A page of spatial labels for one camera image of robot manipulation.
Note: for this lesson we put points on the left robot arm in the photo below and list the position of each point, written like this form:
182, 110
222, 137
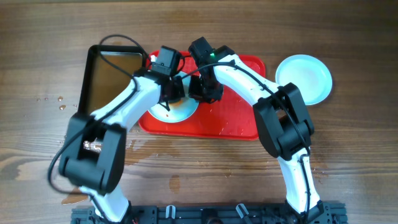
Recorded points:
93, 155

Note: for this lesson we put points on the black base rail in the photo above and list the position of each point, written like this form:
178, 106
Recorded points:
324, 212

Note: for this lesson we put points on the black rectangular water basin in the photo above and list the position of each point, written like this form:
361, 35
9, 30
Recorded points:
102, 82

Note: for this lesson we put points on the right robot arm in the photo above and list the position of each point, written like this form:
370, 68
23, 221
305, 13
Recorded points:
283, 122

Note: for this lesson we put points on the red plastic tray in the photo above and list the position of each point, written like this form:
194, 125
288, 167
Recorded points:
229, 118

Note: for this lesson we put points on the orange green scrub sponge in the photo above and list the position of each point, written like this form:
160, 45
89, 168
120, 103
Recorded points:
177, 103

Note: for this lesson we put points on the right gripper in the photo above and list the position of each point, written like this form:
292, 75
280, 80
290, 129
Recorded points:
195, 93

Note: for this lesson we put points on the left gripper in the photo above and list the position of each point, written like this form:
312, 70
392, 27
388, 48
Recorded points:
180, 90

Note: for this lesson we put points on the white plate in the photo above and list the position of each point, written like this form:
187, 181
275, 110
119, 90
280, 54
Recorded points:
166, 113
309, 74

